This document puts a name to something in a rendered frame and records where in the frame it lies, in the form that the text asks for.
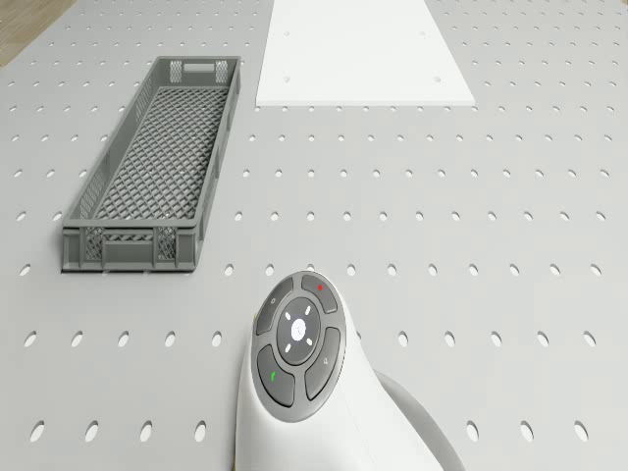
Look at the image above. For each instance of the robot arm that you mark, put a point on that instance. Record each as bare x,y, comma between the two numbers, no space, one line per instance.
343,417

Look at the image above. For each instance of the white board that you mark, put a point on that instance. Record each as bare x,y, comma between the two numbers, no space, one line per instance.
363,59

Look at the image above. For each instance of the dark grey basket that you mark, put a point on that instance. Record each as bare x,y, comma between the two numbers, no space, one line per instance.
127,255

